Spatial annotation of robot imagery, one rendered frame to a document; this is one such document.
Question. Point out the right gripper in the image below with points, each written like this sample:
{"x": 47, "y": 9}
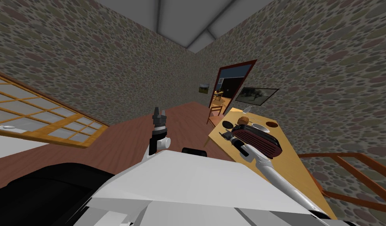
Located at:
{"x": 229, "y": 137}

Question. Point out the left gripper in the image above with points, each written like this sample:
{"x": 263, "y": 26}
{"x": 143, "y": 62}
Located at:
{"x": 159, "y": 120}

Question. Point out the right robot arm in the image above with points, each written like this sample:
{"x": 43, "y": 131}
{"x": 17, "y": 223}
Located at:
{"x": 274, "y": 175}

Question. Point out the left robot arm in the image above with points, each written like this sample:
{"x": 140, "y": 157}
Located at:
{"x": 39, "y": 194}

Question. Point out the black plate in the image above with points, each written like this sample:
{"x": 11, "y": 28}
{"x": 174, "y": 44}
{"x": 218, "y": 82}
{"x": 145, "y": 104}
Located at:
{"x": 227, "y": 124}

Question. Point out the brown round bread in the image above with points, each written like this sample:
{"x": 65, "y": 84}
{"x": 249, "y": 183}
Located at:
{"x": 243, "y": 120}

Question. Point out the brown wooden chair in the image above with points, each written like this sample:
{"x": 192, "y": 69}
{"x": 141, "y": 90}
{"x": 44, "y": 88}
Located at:
{"x": 215, "y": 114}

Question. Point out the dark red toaster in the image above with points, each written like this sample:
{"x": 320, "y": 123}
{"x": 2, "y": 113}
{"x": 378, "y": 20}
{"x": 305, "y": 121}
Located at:
{"x": 258, "y": 141}

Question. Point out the small white object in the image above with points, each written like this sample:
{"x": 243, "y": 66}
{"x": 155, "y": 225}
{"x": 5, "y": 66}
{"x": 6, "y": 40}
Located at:
{"x": 246, "y": 109}

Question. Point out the white bowl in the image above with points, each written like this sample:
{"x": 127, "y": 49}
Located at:
{"x": 260, "y": 127}

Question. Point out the brown bowl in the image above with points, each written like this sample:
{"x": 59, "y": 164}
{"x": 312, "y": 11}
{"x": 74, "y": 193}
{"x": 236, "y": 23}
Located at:
{"x": 272, "y": 124}

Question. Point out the red-brown framed doorway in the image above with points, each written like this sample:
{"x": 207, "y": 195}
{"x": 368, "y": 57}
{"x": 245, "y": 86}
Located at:
{"x": 232, "y": 84}

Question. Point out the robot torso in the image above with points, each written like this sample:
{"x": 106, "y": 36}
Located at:
{"x": 192, "y": 188}

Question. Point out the yellow wooden table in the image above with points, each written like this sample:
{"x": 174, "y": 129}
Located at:
{"x": 293, "y": 169}

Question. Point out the yellow framed window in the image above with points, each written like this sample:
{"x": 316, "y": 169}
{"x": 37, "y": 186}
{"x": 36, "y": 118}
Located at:
{"x": 35, "y": 110}

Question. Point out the white table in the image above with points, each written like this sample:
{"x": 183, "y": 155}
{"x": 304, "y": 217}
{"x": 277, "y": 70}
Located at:
{"x": 13, "y": 146}

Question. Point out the dark framed wall picture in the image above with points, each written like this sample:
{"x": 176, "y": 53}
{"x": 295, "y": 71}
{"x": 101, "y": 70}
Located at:
{"x": 255, "y": 95}

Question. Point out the small green wall picture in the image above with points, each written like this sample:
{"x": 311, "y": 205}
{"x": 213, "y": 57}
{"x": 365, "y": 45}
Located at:
{"x": 204, "y": 88}

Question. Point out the brown wooden frame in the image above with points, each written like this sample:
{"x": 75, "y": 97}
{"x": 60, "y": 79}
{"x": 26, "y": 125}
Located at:
{"x": 362, "y": 179}

